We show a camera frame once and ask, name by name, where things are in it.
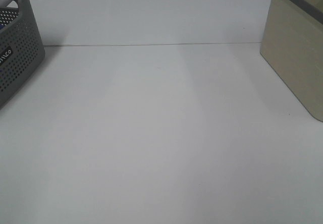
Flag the beige storage box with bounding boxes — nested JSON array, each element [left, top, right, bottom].
[[260, 0, 322, 121]]

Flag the grey perforated plastic basket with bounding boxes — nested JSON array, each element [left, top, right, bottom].
[[1, 0, 45, 106]]

